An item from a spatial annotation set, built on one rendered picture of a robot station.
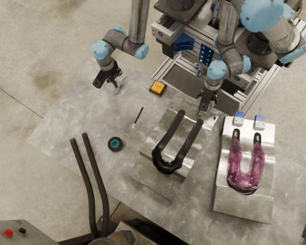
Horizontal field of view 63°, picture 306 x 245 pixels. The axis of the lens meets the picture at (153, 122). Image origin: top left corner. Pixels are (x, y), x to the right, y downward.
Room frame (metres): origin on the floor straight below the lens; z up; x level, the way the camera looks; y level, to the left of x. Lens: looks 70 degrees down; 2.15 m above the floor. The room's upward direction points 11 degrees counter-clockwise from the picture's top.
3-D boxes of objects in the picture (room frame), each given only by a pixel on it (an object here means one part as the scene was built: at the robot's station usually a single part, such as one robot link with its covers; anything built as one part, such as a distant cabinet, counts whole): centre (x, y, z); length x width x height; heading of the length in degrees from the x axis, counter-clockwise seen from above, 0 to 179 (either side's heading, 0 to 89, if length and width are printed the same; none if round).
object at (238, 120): (0.42, -0.46, 0.86); 0.13 x 0.05 x 0.05; 157
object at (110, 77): (0.75, 0.17, 0.99); 0.09 x 0.08 x 0.12; 127
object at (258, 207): (0.15, -0.41, 0.86); 0.50 x 0.26 x 0.11; 157
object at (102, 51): (0.75, 0.18, 1.15); 0.09 x 0.08 x 0.11; 140
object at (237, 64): (0.57, -0.41, 1.14); 0.11 x 0.11 x 0.08; 8
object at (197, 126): (0.32, -0.10, 0.92); 0.35 x 0.16 x 0.09; 140
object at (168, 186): (0.32, -0.09, 0.87); 0.50 x 0.26 x 0.14; 140
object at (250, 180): (0.16, -0.41, 0.90); 0.26 x 0.18 x 0.08; 157
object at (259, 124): (0.38, -0.56, 0.86); 0.13 x 0.05 x 0.05; 157
